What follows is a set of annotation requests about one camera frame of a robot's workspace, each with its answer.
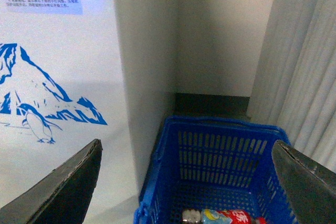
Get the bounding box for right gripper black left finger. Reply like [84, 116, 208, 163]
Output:
[1, 139, 102, 223]

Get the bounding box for red label drink bottle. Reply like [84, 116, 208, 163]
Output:
[181, 208, 267, 224]

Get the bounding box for blue plastic shopping basket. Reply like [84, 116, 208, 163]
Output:
[134, 116, 297, 223]

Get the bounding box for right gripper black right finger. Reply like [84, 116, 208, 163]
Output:
[271, 140, 335, 223]

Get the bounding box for white chest freezer blue rim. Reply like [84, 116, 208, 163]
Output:
[1, 0, 137, 223]

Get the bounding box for white vertical blinds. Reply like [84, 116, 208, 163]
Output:
[247, 0, 335, 170]

